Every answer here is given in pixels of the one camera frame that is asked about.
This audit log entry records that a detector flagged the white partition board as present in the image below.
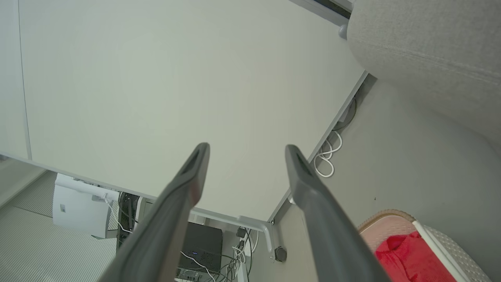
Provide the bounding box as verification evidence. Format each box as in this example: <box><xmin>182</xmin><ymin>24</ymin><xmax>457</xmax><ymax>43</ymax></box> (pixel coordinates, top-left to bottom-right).
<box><xmin>0</xmin><ymin>0</ymin><xmax>369</xmax><ymax>222</ymax></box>

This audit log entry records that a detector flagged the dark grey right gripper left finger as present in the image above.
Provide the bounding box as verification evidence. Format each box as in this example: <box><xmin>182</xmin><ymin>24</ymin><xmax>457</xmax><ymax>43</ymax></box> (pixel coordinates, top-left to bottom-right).
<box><xmin>98</xmin><ymin>143</ymin><xmax>211</xmax><ymax>282</ymax></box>

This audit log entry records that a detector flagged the beige perforated laundry basket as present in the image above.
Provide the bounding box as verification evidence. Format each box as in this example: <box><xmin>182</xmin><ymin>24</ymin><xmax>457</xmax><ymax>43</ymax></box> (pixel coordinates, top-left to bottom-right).
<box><xmin>357</xmin><ymin>209</ymin><xmax>492</xmax><ymax>282</ymax></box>

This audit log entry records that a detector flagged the coiled white cable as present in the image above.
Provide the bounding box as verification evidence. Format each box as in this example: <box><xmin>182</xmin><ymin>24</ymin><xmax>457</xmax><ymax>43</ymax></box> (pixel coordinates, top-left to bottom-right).
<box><xmin>313</xmin><ymin>130</ymin><xmax>343</xmax><ymax>178</ymax></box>

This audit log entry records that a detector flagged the black upright stand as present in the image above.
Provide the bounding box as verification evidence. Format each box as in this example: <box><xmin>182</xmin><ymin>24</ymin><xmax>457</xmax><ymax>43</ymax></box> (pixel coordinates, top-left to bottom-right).
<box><xmin>117</xmin><ymin>192</ymin><xmax>140</xmax><ymax>251</ymax></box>

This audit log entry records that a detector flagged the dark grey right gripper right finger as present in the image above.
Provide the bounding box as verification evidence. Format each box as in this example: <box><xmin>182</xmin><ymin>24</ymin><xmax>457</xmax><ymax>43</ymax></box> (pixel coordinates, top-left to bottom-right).
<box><xmin>285</xmin><ymin>145</ymin><xmax>392</xmax><ymax>282</ymax></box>

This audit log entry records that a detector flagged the tangle of cables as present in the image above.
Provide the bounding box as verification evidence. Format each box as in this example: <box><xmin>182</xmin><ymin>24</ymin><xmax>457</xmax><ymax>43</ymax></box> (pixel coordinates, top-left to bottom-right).
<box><xmin>229</xmin><ymin>227</ymin><xmax>260</xmax><ymax>282</ymax></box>

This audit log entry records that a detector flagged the grey fabric sofa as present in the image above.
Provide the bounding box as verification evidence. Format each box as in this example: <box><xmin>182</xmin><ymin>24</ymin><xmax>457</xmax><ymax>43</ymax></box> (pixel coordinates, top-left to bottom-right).
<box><xmin>346</xmin><ymin>0</ymin><xmax>501</xmax><ymax>157</ymax></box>

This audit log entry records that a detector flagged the black box device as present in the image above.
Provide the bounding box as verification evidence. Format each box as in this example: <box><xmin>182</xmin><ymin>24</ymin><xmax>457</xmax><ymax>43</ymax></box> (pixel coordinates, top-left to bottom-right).
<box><xmin>179</xmin><ymin>222</ymin><xmax>223</xmax><ymax>273</ymax></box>

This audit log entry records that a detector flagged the white box appliance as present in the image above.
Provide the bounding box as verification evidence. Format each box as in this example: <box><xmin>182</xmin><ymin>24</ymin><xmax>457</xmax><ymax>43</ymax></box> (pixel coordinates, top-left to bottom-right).
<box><xmin>52</xmin><ymin>174</ymin><xmax>120</xmax><ymax>239</ymax></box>

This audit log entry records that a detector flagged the thin black floor cable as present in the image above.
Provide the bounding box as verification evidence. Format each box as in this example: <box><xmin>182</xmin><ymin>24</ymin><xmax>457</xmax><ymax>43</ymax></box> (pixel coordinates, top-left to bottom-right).
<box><xmin>333</xmin><ymin>96</ymin><xmax>357</xmax><ymax>132</ymax></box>

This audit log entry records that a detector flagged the red cloth garment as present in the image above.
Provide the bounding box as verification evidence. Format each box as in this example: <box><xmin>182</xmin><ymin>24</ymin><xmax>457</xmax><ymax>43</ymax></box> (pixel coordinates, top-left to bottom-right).
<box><xmin>374</xmin><ymin>231</ymin><xmax>456</xmax><ymax>282</ymax></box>

